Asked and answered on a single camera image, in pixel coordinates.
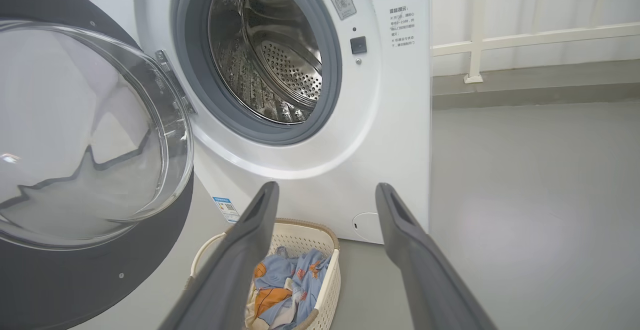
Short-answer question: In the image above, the white metal railing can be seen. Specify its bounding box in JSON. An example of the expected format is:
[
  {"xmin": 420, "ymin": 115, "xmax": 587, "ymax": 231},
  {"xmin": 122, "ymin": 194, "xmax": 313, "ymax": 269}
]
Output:
[{"xmin": 431, "ymin": 0, "xmax": 640, "ymax": 84}]

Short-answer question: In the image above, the stainless steel washing machine drum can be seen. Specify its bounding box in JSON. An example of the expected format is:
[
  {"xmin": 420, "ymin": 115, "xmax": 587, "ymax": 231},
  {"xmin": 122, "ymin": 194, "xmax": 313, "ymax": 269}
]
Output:
[{"xmin": 207, "ymin": 0, "xmax": 323, "ymax": 125}]

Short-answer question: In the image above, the blue patterned garment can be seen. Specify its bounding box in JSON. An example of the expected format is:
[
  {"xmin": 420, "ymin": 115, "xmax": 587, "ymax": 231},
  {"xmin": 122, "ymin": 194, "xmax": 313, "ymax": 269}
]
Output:
[{"xmin": 247, "ymin": 246, "xmax": 331, "ymax": 330}]

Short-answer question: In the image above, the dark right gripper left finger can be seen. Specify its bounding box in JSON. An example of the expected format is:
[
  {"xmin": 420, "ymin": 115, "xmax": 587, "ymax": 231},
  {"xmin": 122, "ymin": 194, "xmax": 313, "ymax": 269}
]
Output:
[{"xmin": 159, "ymin": 181, "xmax": 280, "ymax": 330}]

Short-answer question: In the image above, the black-rimmed glass washer door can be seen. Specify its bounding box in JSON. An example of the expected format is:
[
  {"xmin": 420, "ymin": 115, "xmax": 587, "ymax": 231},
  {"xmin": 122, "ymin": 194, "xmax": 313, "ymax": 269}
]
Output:
[{"xmin": 0, "ymin": 0, "xmax": 196, "ymax": 330}]

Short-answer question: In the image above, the blue energy label sticker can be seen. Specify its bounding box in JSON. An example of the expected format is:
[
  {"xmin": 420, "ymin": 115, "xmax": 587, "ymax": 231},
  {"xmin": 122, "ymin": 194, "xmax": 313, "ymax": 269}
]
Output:
[{"xmin": 212, "ymin": 196, "xmax": 241, "ymax": 224}]

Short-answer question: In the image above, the grey rubber door gasket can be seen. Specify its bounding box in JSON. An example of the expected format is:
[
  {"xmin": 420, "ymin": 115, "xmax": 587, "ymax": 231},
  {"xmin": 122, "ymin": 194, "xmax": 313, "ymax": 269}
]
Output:
[{"xmin": 170, "ymin": 0, "xmax": 343, "ymax": 146}]

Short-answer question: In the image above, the metal door hinge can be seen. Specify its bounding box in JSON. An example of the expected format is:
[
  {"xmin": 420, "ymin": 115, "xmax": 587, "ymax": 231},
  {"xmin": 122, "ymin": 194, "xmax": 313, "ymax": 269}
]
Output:
[{"xmin": 154, "ymin": 50, "xmax": 197, "ymax": 116}]

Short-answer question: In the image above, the cream perforated laundry basket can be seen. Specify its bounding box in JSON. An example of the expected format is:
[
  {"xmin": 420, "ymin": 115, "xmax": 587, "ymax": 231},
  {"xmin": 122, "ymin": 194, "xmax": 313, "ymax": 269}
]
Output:
[{"xmin": 185, "ymin": 218, "xmax": 342, "ymax": 330}]

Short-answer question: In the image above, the round white filter cover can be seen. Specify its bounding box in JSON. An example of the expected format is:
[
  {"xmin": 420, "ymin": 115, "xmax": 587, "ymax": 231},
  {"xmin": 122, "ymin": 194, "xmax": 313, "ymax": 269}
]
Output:
[{"xmin": 352, "ymin": 212, "xmax": 383, "ymax": 243}]

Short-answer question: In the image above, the white front-load washing machine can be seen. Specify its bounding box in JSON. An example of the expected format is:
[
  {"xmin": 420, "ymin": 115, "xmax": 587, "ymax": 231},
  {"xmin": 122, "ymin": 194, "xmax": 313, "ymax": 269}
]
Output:
[{"xmin": 75, "ymin": 0, "xmax": 432, "ymax": 245}]

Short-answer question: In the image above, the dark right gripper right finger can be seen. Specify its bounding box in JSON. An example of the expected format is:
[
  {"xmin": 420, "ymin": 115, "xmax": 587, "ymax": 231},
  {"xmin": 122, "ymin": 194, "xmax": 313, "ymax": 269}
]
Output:
[{"xmin": 375, "ymin": 182, "xmax": 497, "ymax": 330}]

